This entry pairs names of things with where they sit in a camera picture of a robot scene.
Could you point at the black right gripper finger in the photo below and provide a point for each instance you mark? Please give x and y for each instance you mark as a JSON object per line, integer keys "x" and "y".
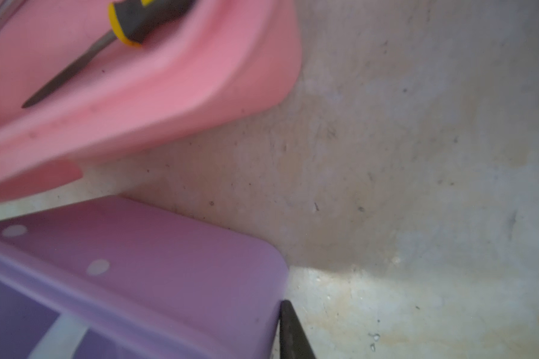
{"x": 293, "y": 343}

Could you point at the purple toolbox with clear lid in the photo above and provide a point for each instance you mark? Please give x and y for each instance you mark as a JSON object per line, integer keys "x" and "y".
{"x": 114, "y": 278}

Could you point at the pink toolbox with clear lid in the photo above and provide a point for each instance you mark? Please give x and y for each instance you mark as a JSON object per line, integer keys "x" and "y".
{"x": 223, "y": 61}

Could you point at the small yellow black screwdriver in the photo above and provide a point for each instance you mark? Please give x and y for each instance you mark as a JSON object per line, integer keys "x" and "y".
{"x": 131, "y": 22}

